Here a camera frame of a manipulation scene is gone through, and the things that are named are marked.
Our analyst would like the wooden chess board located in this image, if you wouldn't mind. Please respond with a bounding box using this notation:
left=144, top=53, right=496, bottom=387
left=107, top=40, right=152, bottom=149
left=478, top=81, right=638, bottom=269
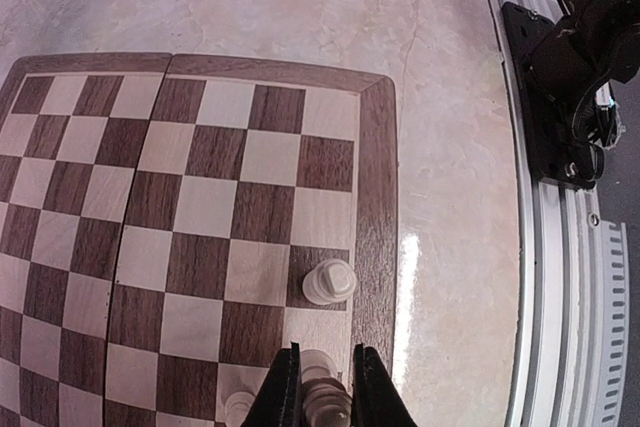
left=1, top=53, right=398, bottom=426

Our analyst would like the white chess piece tall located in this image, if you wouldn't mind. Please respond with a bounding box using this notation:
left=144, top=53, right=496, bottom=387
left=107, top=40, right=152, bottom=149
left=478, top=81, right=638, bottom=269
left=302, top=377, right=352, bottom=427

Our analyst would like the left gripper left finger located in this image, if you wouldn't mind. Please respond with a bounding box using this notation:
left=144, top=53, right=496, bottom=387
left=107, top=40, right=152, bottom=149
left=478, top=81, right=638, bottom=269
left=241, top=342, right=302, bottom=427

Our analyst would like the aluminium front rail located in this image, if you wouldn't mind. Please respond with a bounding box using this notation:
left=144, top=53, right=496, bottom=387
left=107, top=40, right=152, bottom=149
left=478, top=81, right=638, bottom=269
left=489, top=0, right=630, bottom=426

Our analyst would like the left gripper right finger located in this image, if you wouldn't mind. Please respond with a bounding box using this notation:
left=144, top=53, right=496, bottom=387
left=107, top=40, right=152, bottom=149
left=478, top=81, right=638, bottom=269
left=351, top=344, right=417, bottom=427

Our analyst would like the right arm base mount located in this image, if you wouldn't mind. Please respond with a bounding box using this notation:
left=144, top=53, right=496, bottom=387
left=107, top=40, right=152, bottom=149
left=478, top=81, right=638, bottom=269
left=500, top=2, right=605, bottom=190

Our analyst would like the white chess rook corner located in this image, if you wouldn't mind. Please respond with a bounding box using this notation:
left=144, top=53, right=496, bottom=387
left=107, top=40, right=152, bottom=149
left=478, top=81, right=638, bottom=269
left=302, top=259, right=358, bottom=306

